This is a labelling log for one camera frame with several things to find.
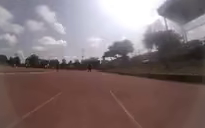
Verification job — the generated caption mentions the row of trees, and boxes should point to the row of trees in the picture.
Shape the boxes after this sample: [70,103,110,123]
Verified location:
[0,53,101,70]

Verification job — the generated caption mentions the grass bank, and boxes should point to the grass bank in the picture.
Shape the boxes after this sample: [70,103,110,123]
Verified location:
[99,49,205,77]

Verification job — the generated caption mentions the grass field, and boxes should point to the grass field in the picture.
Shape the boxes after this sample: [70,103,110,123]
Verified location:
[0,64,58,74]

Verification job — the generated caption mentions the red running track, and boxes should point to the red running track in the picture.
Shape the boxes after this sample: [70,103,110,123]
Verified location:
[0,68,205,128]

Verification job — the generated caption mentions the person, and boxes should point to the person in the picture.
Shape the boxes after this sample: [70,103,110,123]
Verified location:
[86,63,93,73]

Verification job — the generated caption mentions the dark low kerb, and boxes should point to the dark low kerb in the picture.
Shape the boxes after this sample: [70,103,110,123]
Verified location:
[101,69,205,86]

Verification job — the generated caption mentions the grandstand building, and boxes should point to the grandstand building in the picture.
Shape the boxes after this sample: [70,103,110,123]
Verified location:
[156,0,205,43]

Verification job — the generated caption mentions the white painted line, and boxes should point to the white painted line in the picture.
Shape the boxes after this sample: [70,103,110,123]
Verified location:
[6,91,63,128]

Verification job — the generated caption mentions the large dark tree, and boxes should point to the large dark tree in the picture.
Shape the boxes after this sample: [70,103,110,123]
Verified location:
[142,29,184,69]
[102,39,135,63]

